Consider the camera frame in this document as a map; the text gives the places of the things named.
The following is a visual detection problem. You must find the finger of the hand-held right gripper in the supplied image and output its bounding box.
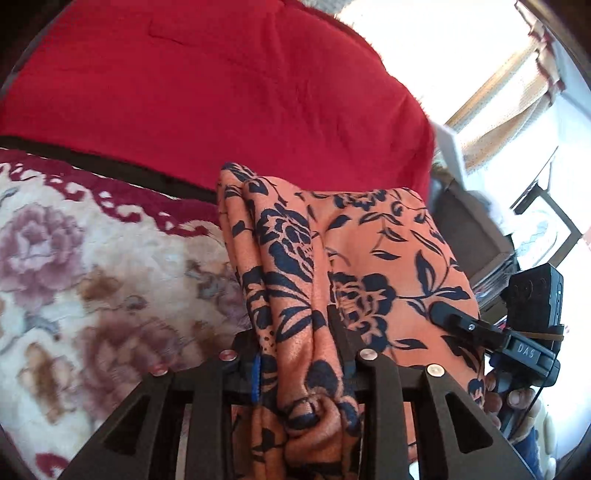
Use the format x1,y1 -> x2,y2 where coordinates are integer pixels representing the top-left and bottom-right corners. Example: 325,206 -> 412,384
429,300 -> 511,354

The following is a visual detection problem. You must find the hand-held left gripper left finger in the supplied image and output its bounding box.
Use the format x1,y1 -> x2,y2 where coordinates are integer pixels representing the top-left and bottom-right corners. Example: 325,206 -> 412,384
60,330 -> 267,480

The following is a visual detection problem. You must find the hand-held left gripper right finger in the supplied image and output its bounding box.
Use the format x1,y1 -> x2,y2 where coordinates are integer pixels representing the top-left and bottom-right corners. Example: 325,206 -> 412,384
328,305 -> 532,480

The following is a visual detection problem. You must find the orange floral garment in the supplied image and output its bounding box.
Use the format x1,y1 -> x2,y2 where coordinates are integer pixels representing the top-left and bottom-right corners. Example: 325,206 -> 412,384
217,161 -> 490,480

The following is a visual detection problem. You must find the person's right hand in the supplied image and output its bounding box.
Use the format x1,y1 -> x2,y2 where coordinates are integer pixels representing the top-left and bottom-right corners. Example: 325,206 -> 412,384
484,376 -> 539,428

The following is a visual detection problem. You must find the dark wooden chair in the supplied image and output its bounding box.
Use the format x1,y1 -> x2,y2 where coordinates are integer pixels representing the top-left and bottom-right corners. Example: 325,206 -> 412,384
510,148 -> 583,264

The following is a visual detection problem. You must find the cardboard box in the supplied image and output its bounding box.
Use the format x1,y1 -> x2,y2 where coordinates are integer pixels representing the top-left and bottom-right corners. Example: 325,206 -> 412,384
429,180 -> 515,287

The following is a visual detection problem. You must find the white paper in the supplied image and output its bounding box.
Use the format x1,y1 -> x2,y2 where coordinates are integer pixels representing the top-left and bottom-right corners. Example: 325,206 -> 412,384
431,122 -> 467,181

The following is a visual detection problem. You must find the floral fleece blanket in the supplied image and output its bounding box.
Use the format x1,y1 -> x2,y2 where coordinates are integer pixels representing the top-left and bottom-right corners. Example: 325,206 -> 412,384
0,148 -> 259,480

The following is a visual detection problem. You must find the beige curtain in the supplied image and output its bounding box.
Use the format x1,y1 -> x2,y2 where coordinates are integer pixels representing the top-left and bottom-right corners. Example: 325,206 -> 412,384
445,28 -> 571,169

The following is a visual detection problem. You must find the black leather sofa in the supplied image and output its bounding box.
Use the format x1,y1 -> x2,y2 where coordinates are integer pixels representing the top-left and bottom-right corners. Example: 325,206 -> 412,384
0,134 -> 222,204

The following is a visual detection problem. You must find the red blanket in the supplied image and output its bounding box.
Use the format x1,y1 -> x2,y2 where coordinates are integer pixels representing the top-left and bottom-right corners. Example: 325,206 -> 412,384
0,0 -> 437,204

